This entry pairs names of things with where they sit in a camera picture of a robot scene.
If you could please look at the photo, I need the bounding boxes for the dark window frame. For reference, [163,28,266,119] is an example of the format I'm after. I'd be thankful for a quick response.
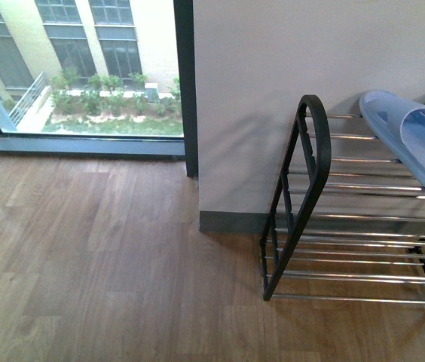
[0,1,199,177]

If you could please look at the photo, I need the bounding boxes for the black metal shoe rack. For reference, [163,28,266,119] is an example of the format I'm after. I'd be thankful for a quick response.
[260,95,425,305]

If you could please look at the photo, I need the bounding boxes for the light blue slipper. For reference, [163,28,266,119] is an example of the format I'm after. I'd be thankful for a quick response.
[359,90,425,186]

